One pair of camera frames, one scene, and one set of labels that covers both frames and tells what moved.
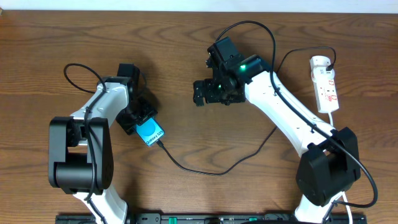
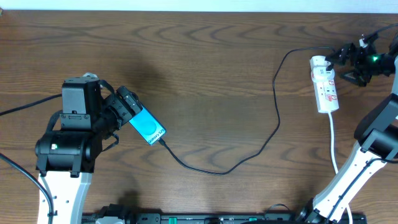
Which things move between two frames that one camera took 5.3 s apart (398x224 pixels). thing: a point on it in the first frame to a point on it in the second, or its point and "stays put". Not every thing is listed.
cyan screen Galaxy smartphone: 150,130 stays put
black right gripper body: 216,91 to 376,64
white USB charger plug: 321,74 stays put
